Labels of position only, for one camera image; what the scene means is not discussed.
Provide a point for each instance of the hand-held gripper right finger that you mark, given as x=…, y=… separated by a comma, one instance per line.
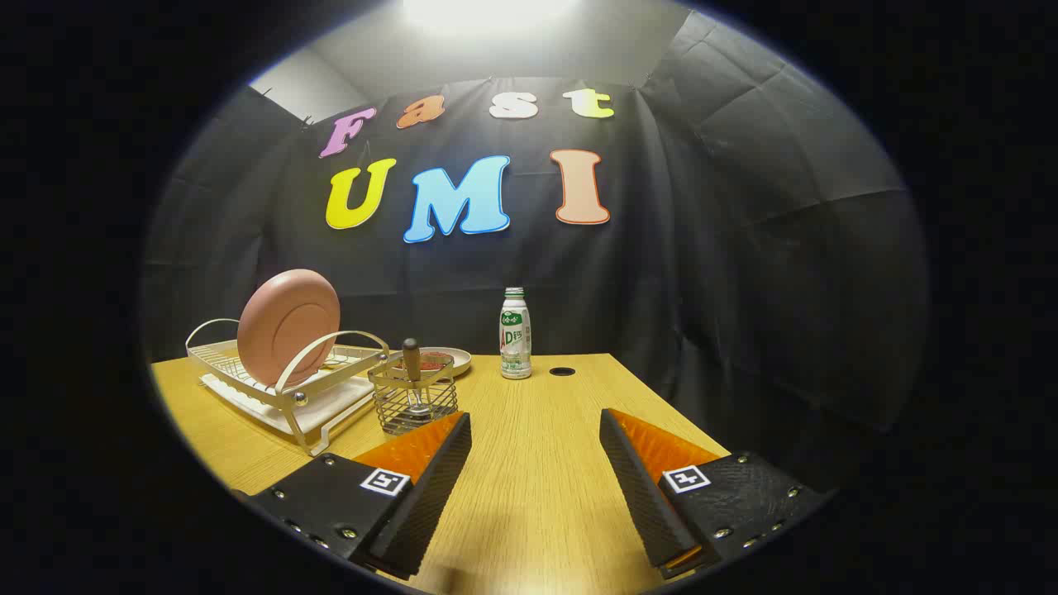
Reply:
x=640, y=496

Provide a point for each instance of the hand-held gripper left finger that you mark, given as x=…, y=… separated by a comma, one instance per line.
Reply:
x=430, y=504

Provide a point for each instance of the pink plate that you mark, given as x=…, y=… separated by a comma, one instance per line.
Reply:
x=285, y=326

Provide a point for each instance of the beige round plate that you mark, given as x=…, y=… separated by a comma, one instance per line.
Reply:
x=459, y=359

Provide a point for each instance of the white drip tray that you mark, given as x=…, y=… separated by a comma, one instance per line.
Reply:
x=331, y=405

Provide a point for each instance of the red meat piece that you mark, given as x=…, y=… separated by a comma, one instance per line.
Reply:
x=430, y=362

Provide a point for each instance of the white drink bottle green cap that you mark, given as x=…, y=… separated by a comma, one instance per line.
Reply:
x=515, y=339

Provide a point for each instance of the black backdrop cloth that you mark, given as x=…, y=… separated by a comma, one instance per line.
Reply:
x=702, y=248

